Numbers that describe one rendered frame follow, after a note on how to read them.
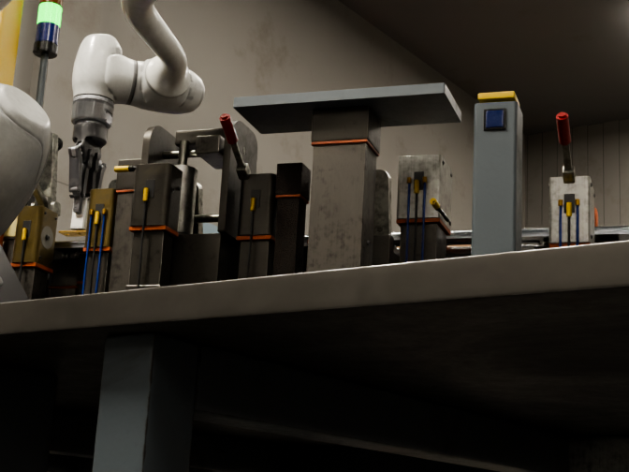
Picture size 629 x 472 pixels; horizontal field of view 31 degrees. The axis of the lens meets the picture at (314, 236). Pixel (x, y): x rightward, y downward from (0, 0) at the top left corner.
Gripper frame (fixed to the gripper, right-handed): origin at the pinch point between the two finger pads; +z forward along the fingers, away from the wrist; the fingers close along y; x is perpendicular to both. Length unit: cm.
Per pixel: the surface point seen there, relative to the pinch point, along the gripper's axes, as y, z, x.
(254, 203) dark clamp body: -25, 7, -50
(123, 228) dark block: -24.7, 10.4, -23.9
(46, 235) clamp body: -17.4, 9.1, -2.9
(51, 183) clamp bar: -15.8, -2.3, -1.8
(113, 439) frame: -95, 54, -64
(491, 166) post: -37, 6, -95
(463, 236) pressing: -9, 10, -85
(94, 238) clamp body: -23.1, 11.6, -17.0
